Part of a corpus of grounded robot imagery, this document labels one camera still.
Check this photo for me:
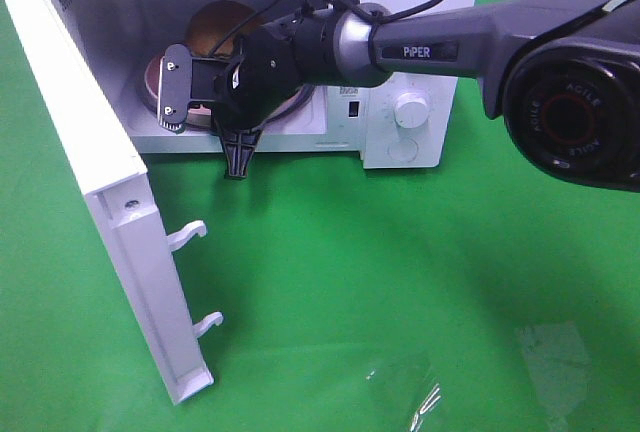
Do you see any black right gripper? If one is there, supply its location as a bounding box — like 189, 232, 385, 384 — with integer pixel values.
189, 26, 300, 180

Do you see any pink round plate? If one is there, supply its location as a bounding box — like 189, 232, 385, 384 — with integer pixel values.
139, 52, 284, 128

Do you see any burger with brown bun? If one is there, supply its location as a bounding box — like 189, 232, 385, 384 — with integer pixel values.
184, 0, 254, 57

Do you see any white microwave door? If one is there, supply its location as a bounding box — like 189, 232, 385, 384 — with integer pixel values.
5, 0, 214, 404

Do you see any round white door-release button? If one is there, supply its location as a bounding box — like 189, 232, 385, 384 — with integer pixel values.
387, 138, 419, 163

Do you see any white microwave knob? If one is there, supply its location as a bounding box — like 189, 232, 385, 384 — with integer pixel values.
394, 93, 431, 129

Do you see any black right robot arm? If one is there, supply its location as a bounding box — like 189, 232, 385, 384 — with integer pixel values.
191, 0, 639, 191

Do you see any upper white door latch hook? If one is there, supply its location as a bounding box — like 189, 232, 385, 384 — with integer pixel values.
167, 220, 208, 253

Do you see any white door latch hook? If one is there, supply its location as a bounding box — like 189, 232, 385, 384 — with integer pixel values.
193, 311, 224, 338
167, 220, 208, 253

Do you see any lower white door latch hook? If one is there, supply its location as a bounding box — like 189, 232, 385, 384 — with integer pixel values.
193, 311, 224, 338

